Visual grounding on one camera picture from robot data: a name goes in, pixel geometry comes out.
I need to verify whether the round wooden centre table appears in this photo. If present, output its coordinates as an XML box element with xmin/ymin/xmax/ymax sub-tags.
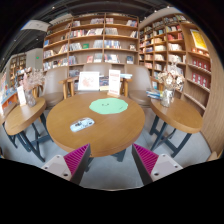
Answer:
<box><xmin>46</xmin><ymin>92</ymin><xmax>145</xmax><ymax>157</ymax></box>

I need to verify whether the white framed picture sign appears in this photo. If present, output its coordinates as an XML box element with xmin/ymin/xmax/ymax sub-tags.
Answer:
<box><xmin>78</xmin><ymin>71</ymin><xmax>99</xmax><ymax>91</ymax></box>

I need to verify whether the glass vase with dried flowers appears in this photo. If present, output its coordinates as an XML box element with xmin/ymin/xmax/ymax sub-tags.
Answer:
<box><xmin>158</xmin><ymin>65</ymin><xmax>184</xmax><ymax>107</ymax></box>

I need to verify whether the left brown padded chair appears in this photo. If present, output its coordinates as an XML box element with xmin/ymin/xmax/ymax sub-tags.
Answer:
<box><xmin>42</xmin><ymin>66</ymin><xmax>68</xmax><ymax>109</ymax></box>

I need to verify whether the brown padded chair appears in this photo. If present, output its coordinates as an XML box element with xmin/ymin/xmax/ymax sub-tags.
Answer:
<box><xmin>125</xmin><ymin>64</ymin><xmax>152</xmax><ymax>107</ymax></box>
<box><xmin>42</xmin><ymin>66</ymin><xmax>68</xmax><ymax>109</ymax></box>

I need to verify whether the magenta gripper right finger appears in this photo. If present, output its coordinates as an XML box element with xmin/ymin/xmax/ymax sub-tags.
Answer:
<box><xmin>132</xmin><ymin>144</ymin><xmax>182</xmax><ymax>185</ymax></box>

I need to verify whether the centre wooden bookshelf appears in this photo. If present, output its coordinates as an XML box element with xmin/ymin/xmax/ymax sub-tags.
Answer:
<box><xmin>43</xmin><ymin>12</ymin><xmax>139</xmax><ymax>75</ymax></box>

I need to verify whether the round wooden table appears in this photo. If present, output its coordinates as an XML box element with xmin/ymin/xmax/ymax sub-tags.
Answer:
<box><xmin>149</xmin><ymin>98</ymin><xmax>203</xmax><ymax>157</ymax></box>
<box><xmin>46</xmin><ymin>92</ymin><xmax>145</xmax><ymax>157</ymax></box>
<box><xmin>5</xmin><ymin>97</ymin><xmax>51</xmax><ymax>162</ymax></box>

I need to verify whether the right wooden bookshelf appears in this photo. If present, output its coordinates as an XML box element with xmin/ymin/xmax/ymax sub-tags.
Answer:
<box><xmin>139</xmin><ymin>13</ymin><xmax>211</xmax><ymax>115</ymax></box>

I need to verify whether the left vase with pink flowers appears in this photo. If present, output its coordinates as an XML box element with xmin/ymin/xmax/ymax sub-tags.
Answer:
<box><xmin>20</xmin><ymin>69</ymin><xmax>45</xmax><ymax>107</ymax></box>

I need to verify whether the small white card sign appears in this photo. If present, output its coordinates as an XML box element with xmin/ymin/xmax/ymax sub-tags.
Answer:
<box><xmin>17</xmin><ymin>86</ymin><xmax>26</xmax><ymax>106</ymax></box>

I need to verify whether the white and red standing sign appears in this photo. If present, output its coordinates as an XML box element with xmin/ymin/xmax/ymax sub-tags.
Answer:
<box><xmin>108</xmin><ymin>69</ymin><xmax>120</xmax><ymax>97</ymax></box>

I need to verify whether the yellow poster on shelf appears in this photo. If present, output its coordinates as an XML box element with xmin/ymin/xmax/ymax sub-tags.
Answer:
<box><xmin>190</xmin><ymin>29</ymin><xmax>207</xmax><ymax>51</ymax></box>

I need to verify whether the right brown padded chair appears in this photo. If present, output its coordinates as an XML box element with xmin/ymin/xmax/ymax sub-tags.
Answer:
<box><xmin>125</xmin><ymin>64</ymin><xmax>152</xmax><ymax>107</ymax></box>

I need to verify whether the left round wooden table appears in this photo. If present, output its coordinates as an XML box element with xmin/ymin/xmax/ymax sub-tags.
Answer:
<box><xmin>5</xmin><ymin>97</ymin><xmax>51</xmax><ymax>162</ymax></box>

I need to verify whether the green round mouse pad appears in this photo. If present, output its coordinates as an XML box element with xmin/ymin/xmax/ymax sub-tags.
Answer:
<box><xmin>89</xmin><ymin>98</ymin><xmax>128</xmax><ymax>115</ymax></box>

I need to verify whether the right round wooden table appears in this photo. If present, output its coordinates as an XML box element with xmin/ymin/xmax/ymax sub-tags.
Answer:
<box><xmin>149</xmin><ymin>98</ymin><xmax>203</xmax><ymax>157</ymax></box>

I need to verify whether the stack of books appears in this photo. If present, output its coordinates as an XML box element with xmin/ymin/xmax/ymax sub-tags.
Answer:
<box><xmin>146</xmin><ymin>88</ymin><xmax>163</xmax><ymax>99</ymax></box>

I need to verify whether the wooden bookshelf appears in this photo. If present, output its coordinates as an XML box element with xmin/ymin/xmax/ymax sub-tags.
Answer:
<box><xmin>43</xmin><ymin>12</ymin><xmax>139</xmax><ymax>75</ymax></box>
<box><xmin>139</xmin><ymin>13</ymin><xmax>211</xmax><ymax>115</ymax></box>

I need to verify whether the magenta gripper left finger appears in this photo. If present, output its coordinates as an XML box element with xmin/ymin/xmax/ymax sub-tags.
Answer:
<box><xmin>42</xmin><ymin>144</ymin><xmax>91</xmax><ymax>185</ymax></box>

